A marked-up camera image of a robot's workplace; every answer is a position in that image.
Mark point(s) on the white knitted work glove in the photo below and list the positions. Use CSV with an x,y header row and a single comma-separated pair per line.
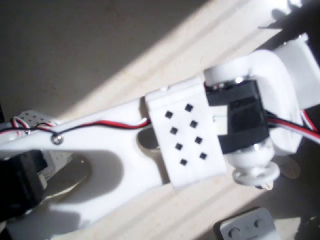
x,y
295,2

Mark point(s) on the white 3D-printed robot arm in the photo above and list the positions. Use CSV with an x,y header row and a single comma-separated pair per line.
x,y
100,140

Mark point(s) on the white device with round knobs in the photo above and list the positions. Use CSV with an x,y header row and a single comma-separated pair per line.
x,y
250,227

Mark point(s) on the white perforated base plate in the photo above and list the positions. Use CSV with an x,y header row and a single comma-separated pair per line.
x,y
30,117

